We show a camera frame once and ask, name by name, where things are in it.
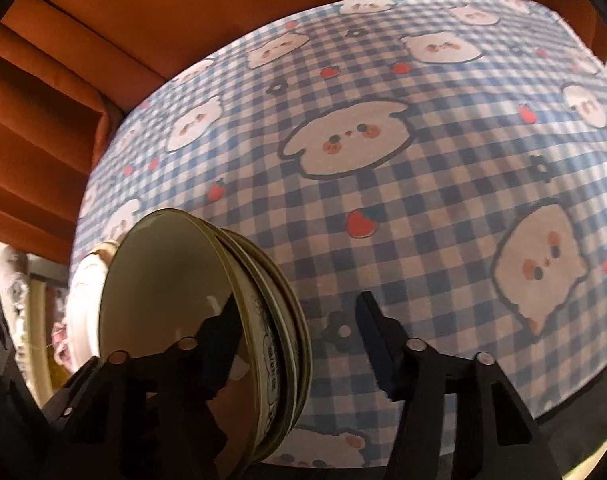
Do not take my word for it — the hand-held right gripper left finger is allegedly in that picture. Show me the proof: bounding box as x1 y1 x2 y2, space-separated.
48 294 242 480

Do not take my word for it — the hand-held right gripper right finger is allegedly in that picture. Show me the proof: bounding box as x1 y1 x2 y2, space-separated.
356 291 557 480

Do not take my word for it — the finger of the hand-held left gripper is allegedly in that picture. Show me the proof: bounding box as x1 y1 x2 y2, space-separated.
43 357 106 431

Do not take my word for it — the large floral ceramic bowl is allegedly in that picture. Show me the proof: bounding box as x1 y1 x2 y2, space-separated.
233 232 314 441

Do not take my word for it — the small floral ceramic bowl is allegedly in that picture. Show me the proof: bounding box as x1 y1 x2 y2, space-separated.
218 227 301 456
98 208 284 480

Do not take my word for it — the red patterned white plate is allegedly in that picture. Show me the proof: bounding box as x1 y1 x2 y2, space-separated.
66 255 109 373

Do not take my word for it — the pile of pink clothes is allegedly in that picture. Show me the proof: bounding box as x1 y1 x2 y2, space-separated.
50 320 74 376

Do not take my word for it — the blue checked printed tablecloth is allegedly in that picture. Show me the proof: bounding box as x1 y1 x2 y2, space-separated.
68 0 607 468

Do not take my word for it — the orange curtain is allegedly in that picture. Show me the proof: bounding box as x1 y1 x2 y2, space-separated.
0 0 607 266

